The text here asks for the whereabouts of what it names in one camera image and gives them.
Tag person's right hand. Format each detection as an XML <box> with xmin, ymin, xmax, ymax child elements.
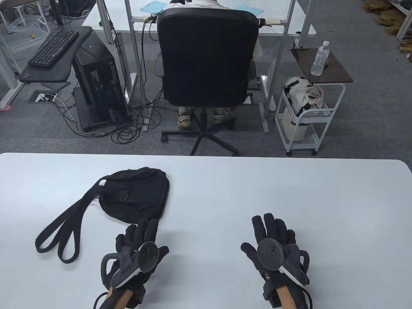
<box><xmin>241</xmin><ymin>213</ymin><xmax>310</xmax><ymax>289</ymax></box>

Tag person's left hand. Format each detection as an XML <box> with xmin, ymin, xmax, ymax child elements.
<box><xmin>106</xmin><ymin>218</ymin><xmax>169</xmax><ymax>290</ymax></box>

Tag grey VR controller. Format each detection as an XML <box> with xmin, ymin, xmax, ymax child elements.
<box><xmin>257</xmin><ymin>238</ymin><xmax>308</xmax><ymax>287</ymax></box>
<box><xmin>101</xmin><ymin>241</ymin><xmax>160</xmax><ymax>289</ymax></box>

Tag black shoulder strap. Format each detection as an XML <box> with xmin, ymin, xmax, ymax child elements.
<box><xmin>57</xmin><ymin>190</ymin><xmax>103</xmax><ymax>264</ymax></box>
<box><xmin>35</xmin><ymin>176</ymin><xmax>108</xmax><ymax>255</ymax></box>

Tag person's left forearm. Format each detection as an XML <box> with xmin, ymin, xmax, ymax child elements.
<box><xmin>105</xmin><ymin>286</ymin><xmax>134</xmax><ymax>309</ymax></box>

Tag person's right forearm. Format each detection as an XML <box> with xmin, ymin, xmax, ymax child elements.
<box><xmin>276</xmin><ymin>285</ymin><xmax>300</xmax><ymax>309</ymax></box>

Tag white rolling cart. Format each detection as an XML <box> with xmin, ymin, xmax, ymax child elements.
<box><xmin>274</xmin><ymin>83</ymin><xmax>346</xmax><ymax>157</ymax></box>

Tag black computer tower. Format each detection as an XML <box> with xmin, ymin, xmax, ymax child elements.
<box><xmin>71</xmin><ymin>32</ymin><xmax>130</xmax><ymax>131</ymax></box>

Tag brown side table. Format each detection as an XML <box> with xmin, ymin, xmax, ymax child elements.
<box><xmin>291</xmin><ymin>48</ymin><xmax>354</xmax><ymax>85</ymax></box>

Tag clear plastic water bottle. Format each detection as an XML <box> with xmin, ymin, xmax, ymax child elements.
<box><xmin>310</xmin><ymin>41</ymin><xmax>330</xmax><ymax>76</ymax></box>

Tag floor outlet box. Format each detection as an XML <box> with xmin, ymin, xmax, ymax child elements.
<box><xmin>28</xmin><ymin>91</ymin><xmax>60</xmax><ymax>103</ymax></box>

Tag black office chair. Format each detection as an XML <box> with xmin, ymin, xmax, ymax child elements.
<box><xmin>154</xmin><ymin>8</ymin><xmax>260</xmax><ymax>156</ymax></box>

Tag black keyboard tray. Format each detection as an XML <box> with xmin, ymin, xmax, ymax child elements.
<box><xmin>18</xmin><ymin>26</ymin><xmax>94</xmax><ymax>85</ymax></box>

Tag white desk leg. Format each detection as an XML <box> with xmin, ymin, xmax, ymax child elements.
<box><xmin>0</xmin><ymin>48</ymin><xmax>26</xmax><ymax>110</ymax></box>

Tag black keyboard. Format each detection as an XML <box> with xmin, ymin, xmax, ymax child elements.
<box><xmin>28</xmin><ymin>28</ymin><xmax>80</xmax><ymax>69</ymax></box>

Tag white desk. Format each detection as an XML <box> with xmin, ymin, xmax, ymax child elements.
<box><xmin>81</xmin><ymin>0</ymin><xmax>317</xmax><ymax>36</ymax></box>

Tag blue paper sheet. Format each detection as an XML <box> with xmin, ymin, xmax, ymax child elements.
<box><xmin>233</xmin><ymin>5</ymin><xmax>264</xmax><ymax>16</ymax></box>
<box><xmin>140</xmin><ymin>1</ymin><xmax>171</xmax><ymax>14</ymax></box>

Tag white storage shelf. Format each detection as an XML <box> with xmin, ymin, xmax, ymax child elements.
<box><xmin>388</xmin><ymin>0</ymin><xmax>412</xmax><ymax>41</ymax></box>

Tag pile of brown cardboard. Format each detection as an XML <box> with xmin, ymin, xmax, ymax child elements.
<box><xmin>360</xmin><ymin>0</ymin><xmax>412</xmax><ymax>61</ymax></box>

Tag beige bag with black straps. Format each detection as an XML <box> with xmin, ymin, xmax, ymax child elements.
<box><xmin>282</xmin><ymin>76</ymin><xmax>325</xmax><ymax>141</ymax></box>

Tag tangle of black cables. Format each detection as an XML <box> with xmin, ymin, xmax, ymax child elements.
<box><xmin>51</xmin><ymin>14</ymin><xmax>171</xmax><ymax>145</ymax></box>

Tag aluminium profile frame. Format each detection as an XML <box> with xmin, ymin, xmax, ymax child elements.
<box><xmin>96</xmin><ymin>0</ymin><xmax>316</xmax><ymax>133</ymax></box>

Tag white wire rack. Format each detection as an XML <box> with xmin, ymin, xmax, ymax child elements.
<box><xmin>0</xmin><ymin>0</ymin><xmax>52</xmax><ymax>49</ymax></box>

